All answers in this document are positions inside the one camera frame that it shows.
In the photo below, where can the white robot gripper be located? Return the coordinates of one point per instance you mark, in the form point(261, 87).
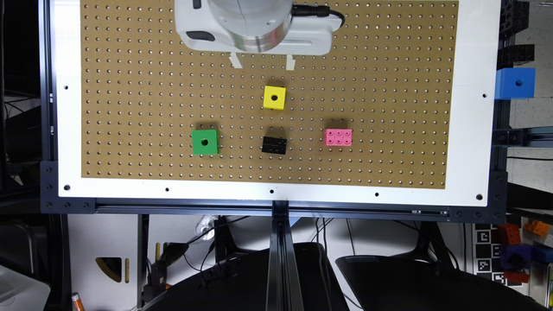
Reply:
point(256, 27)

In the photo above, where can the green cube block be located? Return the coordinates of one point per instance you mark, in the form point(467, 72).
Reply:
point(205, 142)

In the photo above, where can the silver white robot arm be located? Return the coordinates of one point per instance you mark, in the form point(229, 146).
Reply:
point(257, 27)

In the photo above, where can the yellow cube block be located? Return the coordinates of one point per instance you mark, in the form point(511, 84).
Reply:
point(274, 97)

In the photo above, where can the blue cube block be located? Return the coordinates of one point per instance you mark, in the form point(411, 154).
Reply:
point(515, 83)

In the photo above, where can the black block stack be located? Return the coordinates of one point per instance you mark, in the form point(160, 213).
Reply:
point(514, 18)

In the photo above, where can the red orange block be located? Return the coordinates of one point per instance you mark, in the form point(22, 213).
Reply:
point(509, 234)

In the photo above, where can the purple block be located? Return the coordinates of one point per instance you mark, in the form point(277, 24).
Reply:
point(515, 257)

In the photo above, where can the red flat block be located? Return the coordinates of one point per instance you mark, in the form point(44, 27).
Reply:
point(516, 276)

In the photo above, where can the black studded brick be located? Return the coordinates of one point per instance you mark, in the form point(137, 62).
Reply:
point(274, 145)

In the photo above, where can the pink studded brick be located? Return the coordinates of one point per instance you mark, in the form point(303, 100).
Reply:
point(338, 137)

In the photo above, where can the brown pegboard panel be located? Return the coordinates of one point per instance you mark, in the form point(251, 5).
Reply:
point(388, 76)

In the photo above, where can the black chair left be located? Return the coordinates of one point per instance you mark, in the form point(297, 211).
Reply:
point(241, 285)

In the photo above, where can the black chair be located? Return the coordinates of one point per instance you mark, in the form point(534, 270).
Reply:
point(241, 285)
point(393, 283)

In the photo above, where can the black chair right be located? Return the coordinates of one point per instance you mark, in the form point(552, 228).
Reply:
point(393, 283)

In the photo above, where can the fiducial marker sheet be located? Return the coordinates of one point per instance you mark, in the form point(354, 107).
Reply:
point(486, 255)

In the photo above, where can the black aluminium frame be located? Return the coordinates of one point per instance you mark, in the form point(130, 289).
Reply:
point(281, 259)

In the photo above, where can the white table frame plate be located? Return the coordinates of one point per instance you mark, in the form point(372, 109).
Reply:
point(473, 129)

